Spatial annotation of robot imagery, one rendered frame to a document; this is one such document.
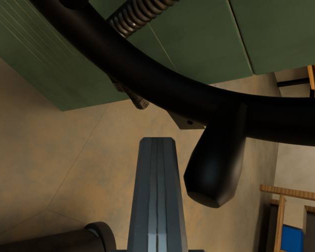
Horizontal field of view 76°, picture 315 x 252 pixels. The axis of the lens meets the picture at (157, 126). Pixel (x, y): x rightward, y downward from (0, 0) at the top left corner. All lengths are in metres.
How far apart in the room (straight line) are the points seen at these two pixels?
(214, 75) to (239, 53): 0.06
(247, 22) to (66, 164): 0.77
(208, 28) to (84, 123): 0.70
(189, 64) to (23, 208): 0.73
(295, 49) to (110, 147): 0.82
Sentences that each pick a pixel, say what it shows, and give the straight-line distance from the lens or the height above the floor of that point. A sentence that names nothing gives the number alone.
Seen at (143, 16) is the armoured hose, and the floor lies 0.69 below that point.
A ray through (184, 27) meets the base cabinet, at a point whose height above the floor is 0.64.
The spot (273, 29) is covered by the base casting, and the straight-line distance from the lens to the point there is 0.31.
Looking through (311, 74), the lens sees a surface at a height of 0.52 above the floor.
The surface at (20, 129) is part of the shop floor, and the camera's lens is 0.83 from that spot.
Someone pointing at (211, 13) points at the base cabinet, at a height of 0.69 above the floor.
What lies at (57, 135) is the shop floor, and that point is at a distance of 0.87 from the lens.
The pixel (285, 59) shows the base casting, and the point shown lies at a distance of 0.33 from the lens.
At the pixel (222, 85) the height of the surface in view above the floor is 0.62.
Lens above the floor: 0.81
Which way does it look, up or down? 43 degrees down
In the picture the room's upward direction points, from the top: 88 degrees clockwise
